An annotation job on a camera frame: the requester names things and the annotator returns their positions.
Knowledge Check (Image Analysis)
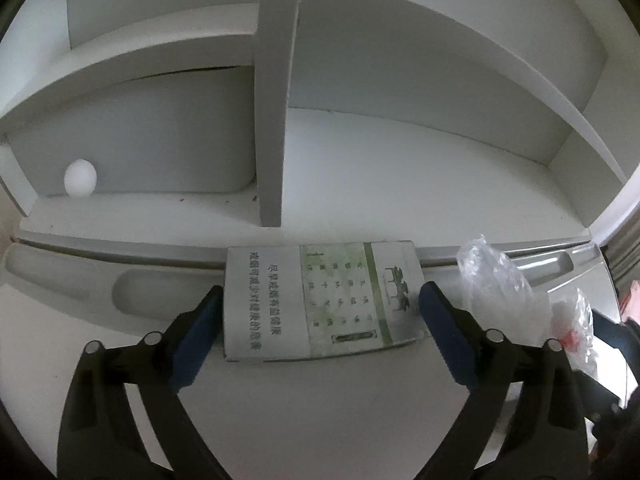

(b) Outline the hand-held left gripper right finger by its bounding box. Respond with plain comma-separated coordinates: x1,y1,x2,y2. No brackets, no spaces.
415,281,590,480

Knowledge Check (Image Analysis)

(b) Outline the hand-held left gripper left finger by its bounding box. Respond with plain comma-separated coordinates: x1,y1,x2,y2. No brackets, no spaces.
57,285,231,480

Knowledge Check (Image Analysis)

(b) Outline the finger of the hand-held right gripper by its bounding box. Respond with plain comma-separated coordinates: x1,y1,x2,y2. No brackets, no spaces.
592,310,640,403

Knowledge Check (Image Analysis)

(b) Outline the clear plastic bag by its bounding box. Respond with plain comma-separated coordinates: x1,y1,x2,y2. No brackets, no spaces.
456,234,601,381

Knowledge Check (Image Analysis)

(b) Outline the pale printed cardboard box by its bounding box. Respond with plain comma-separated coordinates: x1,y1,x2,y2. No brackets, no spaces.
222,240,431,363

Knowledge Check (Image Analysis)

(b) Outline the pink bedding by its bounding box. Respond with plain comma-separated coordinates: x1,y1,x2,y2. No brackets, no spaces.
617,280,640,322

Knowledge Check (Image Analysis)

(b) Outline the small white ball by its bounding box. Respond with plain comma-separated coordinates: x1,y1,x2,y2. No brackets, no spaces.
64,159,97,196

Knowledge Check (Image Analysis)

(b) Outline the white desk shelf unit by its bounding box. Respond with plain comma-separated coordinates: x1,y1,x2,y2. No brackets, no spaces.
0,0,640,243

